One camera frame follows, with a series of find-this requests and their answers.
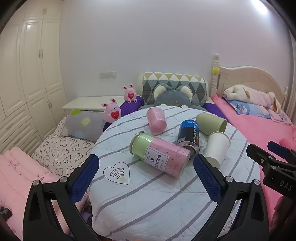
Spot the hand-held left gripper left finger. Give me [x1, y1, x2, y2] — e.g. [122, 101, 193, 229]
[23, 153, 102, 241]

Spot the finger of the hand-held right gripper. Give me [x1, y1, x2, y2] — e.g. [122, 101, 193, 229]
[268, 141, 296, 161]
[246, 143, 278, 172]

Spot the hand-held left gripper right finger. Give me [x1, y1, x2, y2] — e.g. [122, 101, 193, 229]
[193, 153, 271, 241]

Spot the white cup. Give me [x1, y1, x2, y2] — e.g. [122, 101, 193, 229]
[203, 131, 231, 169]

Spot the green cup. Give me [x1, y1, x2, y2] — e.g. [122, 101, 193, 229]
[196, 113, 228, 138]

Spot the pink cup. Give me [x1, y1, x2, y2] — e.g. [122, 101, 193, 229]
[146, 108, 167, 133]

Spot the pink plush toy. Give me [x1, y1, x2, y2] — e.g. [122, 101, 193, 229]
[279, 137, 296, 149]

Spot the pink bed sheet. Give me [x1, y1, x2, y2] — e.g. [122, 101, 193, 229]
[211, 94, 296, 210]

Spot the heart print bed sheet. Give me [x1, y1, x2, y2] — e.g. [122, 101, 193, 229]
[31, 115, 98, 178]

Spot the blue cartoon pillow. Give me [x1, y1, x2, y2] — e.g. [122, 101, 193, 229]
[228, 99, 271, 119]

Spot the blue can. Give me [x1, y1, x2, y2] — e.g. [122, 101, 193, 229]
[177, 120, 201, 161]

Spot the grey flower pillow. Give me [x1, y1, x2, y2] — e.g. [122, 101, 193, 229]
[60, 110, 107, 142]

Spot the green and pink canister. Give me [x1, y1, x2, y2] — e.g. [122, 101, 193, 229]
[129, 131, 191, 179]

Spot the white plush dog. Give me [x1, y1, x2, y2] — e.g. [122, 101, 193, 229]
[223, 84, 282, 113]

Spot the pink blanket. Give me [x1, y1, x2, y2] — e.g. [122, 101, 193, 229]
[0, 146, 71, 234]

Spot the large pink rabbit toy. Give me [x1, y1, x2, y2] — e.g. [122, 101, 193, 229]
[101, 98, 122, 123]

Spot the cream wooden headboard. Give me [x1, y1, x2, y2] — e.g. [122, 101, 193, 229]
[211, 53, 289, 117]

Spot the white nightstand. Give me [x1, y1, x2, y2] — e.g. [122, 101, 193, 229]
[61, 96, 126, 112]

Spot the triangle pattern cushion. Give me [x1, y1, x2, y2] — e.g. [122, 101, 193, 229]
[142, 72, 208, 106]

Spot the grey cat plush cushion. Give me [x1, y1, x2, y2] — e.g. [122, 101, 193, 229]
[138, 84, 207, 111]

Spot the small pink rabbit toy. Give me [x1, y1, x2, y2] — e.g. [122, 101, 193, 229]
[122, 84, 138, 103]

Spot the white wardrobe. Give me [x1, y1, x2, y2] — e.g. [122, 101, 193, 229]
[0, 6, 68, 163]

